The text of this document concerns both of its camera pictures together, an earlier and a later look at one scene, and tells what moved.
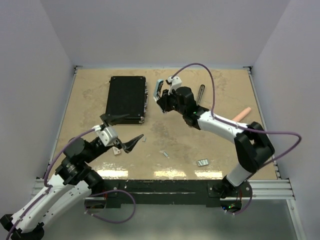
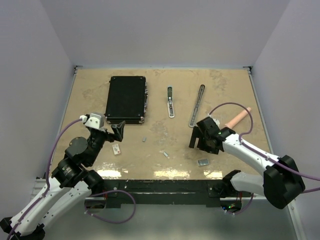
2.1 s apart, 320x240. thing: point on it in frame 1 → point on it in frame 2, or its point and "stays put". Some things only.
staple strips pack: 202,162 stays put
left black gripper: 129,144 → 118,130
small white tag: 116,151 stays put
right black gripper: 164,102 → 197,133
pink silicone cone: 238,118 stays put
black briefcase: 128,95 stays put
